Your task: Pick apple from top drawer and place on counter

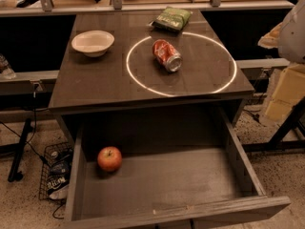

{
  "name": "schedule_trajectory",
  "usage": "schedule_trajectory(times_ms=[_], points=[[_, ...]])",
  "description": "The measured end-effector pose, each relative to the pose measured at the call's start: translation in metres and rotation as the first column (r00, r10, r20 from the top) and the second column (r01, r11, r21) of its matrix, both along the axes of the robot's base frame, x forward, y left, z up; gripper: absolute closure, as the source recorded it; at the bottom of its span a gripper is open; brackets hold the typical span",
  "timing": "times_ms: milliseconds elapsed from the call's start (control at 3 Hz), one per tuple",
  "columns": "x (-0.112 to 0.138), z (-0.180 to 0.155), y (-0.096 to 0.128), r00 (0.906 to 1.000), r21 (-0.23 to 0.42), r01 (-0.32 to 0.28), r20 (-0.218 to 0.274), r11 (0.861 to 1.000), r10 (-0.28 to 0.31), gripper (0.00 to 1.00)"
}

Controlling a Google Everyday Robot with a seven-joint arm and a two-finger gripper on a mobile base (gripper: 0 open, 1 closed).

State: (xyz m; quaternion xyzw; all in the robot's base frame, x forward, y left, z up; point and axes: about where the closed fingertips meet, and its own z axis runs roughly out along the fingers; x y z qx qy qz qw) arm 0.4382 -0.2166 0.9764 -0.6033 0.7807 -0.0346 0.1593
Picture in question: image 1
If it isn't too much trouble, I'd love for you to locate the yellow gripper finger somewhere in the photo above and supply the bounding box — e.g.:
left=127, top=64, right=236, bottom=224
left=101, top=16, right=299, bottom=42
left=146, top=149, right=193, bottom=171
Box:
left=257, top=23, right=282, bottom=49
left=265, top=64, right=305, bottom=122

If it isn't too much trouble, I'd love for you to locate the red apple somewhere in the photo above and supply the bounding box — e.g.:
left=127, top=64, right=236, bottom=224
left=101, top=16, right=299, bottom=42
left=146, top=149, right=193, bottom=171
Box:
left=97, top=146, right=122, bottom=172

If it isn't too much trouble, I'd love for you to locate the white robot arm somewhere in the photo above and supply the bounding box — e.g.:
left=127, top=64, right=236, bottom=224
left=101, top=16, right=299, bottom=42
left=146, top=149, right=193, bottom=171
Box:
left=258, top=0, right=305, bottom=121

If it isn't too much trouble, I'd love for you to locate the open wooden top drawer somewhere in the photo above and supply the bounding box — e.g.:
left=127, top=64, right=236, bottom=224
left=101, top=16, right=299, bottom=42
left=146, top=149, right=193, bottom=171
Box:
left=65, top=106, right=290, bottom=229

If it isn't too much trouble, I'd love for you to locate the green chip bag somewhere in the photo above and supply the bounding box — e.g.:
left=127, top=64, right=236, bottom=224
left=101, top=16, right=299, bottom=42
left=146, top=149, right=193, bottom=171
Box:
left=152, top=7, right=193, bottom=32

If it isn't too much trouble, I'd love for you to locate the crushed red soda can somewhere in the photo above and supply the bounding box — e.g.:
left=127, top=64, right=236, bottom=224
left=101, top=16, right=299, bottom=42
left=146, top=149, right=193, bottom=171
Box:
left=152, top=39, right=182, bottom=73

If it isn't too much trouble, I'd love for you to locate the dark wooden cabinet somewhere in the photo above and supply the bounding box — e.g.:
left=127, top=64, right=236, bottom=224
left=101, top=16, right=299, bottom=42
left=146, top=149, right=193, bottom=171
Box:
left=49, top=10, right=254, bottom=139

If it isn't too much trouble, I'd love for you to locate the white paper bowl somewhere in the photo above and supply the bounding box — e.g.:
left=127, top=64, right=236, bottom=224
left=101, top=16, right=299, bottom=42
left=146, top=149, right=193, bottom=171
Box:
left=71, top=31, right=114, bottom=57

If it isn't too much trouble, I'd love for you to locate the dark snack bag in basket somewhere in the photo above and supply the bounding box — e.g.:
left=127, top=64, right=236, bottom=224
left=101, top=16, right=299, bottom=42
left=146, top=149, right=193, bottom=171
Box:
left=47, top=149, right=73, bottom=200

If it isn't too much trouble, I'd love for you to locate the black floor stand leg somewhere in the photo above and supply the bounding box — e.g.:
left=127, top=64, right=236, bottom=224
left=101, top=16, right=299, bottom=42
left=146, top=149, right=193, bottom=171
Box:
left=8, top=118, right=32, bottom=182

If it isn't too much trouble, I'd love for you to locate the black table frame right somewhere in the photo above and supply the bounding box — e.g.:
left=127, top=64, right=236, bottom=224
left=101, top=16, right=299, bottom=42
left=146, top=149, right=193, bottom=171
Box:
left=243, top=97, right=305, bottom=152

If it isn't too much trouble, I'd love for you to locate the black wire basket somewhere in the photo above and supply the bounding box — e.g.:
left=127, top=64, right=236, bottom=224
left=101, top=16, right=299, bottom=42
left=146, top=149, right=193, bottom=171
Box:
left=39, top=142, right=73, bottom=202

